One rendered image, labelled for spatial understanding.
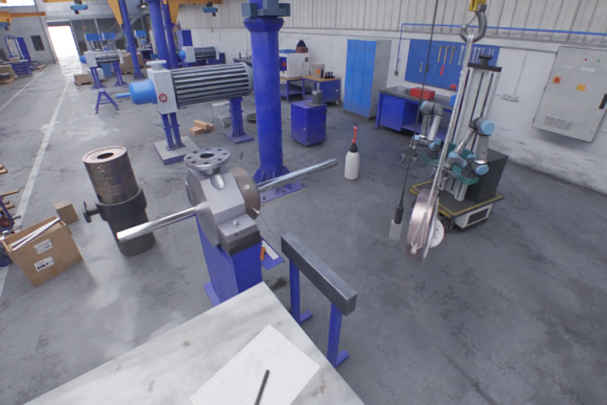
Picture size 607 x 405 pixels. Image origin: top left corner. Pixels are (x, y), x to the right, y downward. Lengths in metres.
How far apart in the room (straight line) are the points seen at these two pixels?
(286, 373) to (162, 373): 0.51
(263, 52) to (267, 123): 0.82
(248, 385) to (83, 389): 0.65
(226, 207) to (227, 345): 0.68
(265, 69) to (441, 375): 3.24
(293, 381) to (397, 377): 1.18
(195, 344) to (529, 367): 2.28
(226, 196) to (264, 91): 2.07
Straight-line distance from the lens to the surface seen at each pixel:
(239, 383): 1.36
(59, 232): 3.48
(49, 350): 3.04
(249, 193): 1.74
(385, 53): 7.03
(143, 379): 1.48
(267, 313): 1.50
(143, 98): 5.20
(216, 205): 1.62
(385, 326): 2.57
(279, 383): 1.34
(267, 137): 3.66
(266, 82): 3.48
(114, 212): 3.11
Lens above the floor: 2.09
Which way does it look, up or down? 29 degrees down
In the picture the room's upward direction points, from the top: straight up
